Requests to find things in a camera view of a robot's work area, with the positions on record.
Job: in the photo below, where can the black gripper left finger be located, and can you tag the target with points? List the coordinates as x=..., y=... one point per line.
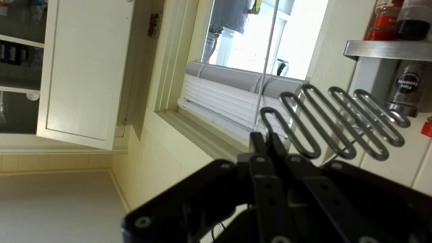
x=189, y=207

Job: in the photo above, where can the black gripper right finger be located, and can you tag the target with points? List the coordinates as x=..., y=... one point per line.
x=359, y=203

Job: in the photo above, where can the red capped spice bottle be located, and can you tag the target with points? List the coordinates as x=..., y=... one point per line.
x=426, y=129

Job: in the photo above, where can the white window blind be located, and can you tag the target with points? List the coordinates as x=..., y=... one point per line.
x=216, y=95

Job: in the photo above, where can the black labelled spice jar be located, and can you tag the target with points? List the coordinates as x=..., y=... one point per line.
x=406, y=83

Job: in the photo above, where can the white cabinet door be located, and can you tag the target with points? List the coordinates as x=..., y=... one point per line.
x=85, y=68

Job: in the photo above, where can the kitchen window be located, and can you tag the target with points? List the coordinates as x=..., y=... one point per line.
x=251, y=41

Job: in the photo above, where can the red spice jar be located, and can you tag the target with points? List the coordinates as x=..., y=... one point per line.
x=382, y=22

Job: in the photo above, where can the brown door hinge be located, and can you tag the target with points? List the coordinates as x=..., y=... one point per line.
x=154, y=25

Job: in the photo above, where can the dark brown spice jar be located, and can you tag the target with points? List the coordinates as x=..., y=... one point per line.
x=416, y=22

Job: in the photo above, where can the open wall cabinet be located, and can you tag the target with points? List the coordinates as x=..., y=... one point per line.
x=17, y=112

